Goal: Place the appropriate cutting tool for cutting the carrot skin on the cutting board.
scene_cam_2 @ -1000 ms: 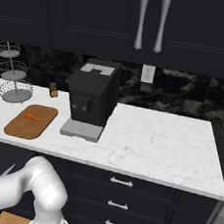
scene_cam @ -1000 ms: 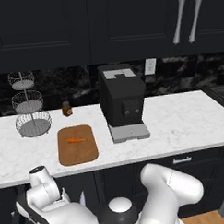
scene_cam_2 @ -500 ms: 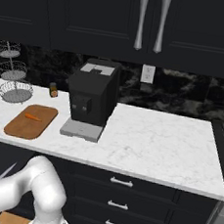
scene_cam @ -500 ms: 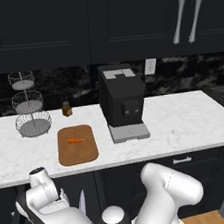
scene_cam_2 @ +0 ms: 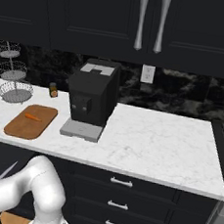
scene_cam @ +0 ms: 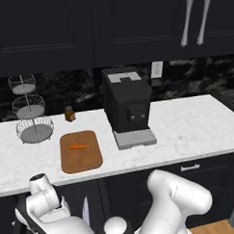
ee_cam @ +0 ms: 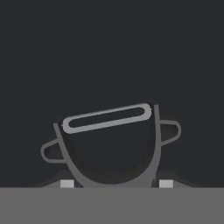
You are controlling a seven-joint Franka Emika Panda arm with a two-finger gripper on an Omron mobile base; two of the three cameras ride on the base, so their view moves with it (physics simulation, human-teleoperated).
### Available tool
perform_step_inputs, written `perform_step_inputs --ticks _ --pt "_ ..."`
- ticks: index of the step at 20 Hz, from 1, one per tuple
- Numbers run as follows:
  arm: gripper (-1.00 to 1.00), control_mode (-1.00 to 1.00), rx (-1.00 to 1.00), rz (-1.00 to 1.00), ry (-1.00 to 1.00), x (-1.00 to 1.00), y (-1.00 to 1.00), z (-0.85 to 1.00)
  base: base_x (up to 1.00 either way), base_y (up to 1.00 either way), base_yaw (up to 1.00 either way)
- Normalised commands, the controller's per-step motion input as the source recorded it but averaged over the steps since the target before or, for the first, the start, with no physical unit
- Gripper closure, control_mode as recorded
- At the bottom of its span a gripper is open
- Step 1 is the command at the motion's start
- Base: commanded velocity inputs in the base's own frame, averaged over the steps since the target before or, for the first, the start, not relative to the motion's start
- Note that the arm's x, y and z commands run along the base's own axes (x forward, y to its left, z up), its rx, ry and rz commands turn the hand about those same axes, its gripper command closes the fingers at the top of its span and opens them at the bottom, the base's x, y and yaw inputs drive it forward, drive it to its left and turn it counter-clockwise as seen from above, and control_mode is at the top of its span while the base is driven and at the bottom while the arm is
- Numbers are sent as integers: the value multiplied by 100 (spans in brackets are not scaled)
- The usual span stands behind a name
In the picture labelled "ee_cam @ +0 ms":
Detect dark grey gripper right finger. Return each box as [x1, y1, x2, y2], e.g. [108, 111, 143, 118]
[151, 170, 194, 188]

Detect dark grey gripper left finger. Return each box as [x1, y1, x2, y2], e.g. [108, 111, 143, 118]
[41, 170, 77, 188]

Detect grey Y-shaped vegetable peeler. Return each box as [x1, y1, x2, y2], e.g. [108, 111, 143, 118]
[39, 102, 182, 188]

